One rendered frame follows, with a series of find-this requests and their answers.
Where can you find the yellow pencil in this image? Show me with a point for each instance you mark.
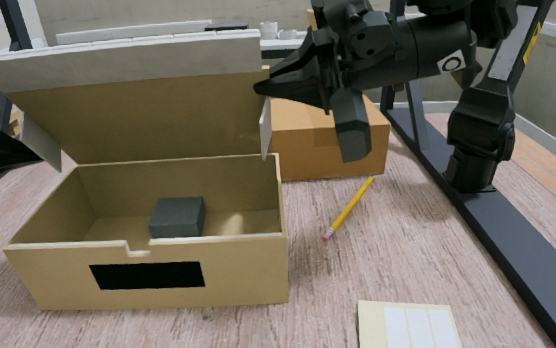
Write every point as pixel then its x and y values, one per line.
pixel 347 210

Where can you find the brown cardboard box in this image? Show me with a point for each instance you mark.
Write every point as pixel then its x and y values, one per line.
pixel 307 145

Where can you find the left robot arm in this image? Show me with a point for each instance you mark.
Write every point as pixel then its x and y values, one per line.
pixel 446 44

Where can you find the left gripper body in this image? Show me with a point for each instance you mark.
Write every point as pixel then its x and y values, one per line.
pixel 348 107

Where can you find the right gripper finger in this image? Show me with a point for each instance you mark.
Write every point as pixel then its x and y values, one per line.
pixel 9 145
pixel 16 161

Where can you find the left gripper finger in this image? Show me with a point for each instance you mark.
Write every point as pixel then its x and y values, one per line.
pixel 303 86
pixel 298 59

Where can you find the tan cardboard mailer box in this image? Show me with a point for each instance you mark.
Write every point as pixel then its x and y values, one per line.
pixel 150 98

